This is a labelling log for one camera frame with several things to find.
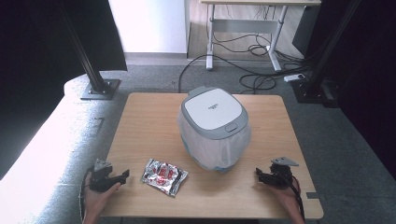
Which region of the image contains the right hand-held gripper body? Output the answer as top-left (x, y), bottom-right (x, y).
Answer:
top-left (268, 156), bottom-right (300, 189)

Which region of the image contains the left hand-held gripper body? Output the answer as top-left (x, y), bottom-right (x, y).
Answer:
top-left (89, 158), bottom-right (123, 193)

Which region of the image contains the silver red snack wrapper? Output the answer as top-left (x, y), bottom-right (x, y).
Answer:
top-left (140, 158), bottom-right (190, 198)

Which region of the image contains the white plastic bin liner bag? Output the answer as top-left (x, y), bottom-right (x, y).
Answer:
top-left (177, 109), bottom-right (252, 173)

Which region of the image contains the white grey lidded trash can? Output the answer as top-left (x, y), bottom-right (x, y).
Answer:
top-left (177, 86), bottom-right (252, 173)

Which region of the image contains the person's left hand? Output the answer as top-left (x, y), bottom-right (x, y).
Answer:
top-left (83, 173), bottom-right (122, 219)

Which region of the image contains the person's right hand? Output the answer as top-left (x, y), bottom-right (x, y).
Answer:
top-left (269, 184), bottom-right (303, 217)

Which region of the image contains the black metal stand square base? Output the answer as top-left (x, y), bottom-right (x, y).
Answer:
top-left (58, 0), bottom-right (122, 101)

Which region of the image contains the white power strip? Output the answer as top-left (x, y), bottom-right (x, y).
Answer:
top-left (282, 73), bottom-right (306, 84)

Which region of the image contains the black curtain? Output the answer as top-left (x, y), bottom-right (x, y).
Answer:
top-left (304, 0), bottom-right (396, 176)
top-left (0, 0), bottom-right (128, 181)

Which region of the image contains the black computer tower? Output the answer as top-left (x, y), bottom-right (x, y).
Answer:
top-left (291, 5), bottom-right (322, 58)

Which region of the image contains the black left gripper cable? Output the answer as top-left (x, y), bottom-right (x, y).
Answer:
top-left (78, 167), bottom-right (95, 222)

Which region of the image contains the black red right gripper cable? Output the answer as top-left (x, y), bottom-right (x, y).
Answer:
top-left (288, 175), bottom-right (306, 220)

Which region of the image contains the coiled black floor cable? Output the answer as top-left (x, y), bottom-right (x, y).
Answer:
top-left (238, 73), bottom-right (277, 95)

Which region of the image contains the black cable bundle under desk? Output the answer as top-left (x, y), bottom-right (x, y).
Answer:
top-left (212, 6), bottom-right (305, 63)

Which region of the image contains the long black floor cable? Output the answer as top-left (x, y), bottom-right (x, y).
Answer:
top-left (177, 53), bottom-right (311, 94)

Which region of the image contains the white metal frame desk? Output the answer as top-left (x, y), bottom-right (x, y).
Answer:
top-left (199, 0), bottom-right (322, 72)

